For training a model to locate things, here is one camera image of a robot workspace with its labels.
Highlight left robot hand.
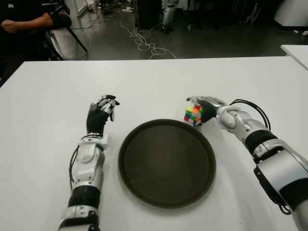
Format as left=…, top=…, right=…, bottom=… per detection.
left=86, top=94, right=121, bottom=137

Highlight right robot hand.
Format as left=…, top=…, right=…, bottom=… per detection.
left=186, top=95, right=228, bottom=128

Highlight multicolour Rubik's cube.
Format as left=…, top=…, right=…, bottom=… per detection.
left=183, top=103, right=204, bottom=128

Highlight person bare forearm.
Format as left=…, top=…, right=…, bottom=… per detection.
left=0, top=12, right=54, bottom=34

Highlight round dark brown plate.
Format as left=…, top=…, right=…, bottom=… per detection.
left=117, top=118, right=217, bottom=209

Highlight white humanoid robot background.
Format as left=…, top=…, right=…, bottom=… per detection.
left=161, top=0, right=178, bottom=34

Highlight black chair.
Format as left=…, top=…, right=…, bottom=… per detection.
left=40, top=4, right=89, bottom=61

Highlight white side table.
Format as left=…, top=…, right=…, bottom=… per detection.
left=281, top=44, right=308, bottom=72

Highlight white board panel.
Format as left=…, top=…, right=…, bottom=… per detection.
left=64, top=0, right=91, bottom=17

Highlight black cabinet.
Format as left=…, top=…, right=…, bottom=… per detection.
left=137, top=0, right=164, bottom=29

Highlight white machine housing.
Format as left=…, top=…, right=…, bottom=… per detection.
left=273, top=0, right=308, bottom=26

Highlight seated person black clothes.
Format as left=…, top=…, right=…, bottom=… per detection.
left=0, top=0, right=73, bottom=84

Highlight tangled white floor cable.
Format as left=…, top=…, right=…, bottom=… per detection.
left=120, top=14, right=178, bottom=60

